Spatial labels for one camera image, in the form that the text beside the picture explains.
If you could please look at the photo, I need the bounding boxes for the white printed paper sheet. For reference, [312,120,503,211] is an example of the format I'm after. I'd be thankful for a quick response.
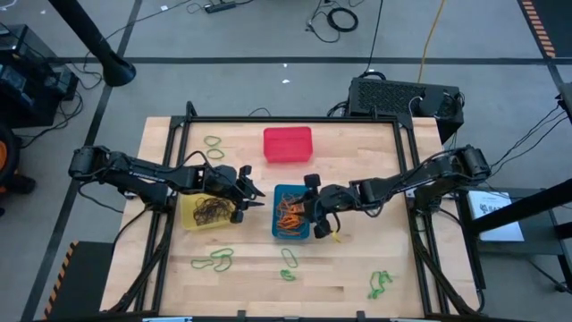
[466,190,526,243]

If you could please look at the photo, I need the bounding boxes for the red plastic basket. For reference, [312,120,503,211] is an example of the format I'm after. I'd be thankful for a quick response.
[263,126,314,164]

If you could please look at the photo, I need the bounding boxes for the yellow cable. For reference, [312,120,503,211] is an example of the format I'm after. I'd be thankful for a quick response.
[416,0,447,85]

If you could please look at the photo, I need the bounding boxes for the black hazard striped mat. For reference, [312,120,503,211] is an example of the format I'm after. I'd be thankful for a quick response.
[43,241,116,320]
[519,0,572,60]

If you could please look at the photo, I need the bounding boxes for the black power cable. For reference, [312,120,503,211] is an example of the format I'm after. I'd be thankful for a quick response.
[359,0,385,81]

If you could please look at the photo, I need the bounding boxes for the black computer case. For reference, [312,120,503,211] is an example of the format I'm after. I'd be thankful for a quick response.
[346,76,466,145]

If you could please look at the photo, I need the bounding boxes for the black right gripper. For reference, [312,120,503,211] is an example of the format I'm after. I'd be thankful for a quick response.
[290,173,361,241]

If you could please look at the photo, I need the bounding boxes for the coiled black cable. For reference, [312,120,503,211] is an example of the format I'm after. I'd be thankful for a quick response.
[305,5,360,45]

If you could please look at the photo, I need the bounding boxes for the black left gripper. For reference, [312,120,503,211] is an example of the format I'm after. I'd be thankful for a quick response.
[196,165,266,224]

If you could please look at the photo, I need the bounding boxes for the black metal stand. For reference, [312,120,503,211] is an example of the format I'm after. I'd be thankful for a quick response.
[456,177,572,294]

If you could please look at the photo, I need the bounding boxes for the black power strip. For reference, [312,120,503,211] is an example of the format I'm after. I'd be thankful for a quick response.
[203,0,239,14]

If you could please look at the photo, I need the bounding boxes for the black metal table frame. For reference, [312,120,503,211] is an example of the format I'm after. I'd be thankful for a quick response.
[106,100,487,319]

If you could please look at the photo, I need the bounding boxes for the black pole stand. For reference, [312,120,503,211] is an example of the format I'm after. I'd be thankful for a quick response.
[46,0,138,89]

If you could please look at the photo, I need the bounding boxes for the blue plastic basket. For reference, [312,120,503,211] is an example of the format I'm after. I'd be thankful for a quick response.
[271,183,312,241]

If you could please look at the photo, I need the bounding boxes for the yellow plastic basket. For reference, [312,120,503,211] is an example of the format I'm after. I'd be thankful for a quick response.
[179,192,238,232]

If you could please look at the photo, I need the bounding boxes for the black equipment cart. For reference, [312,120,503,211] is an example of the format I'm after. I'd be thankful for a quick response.
[0,22,81,131]

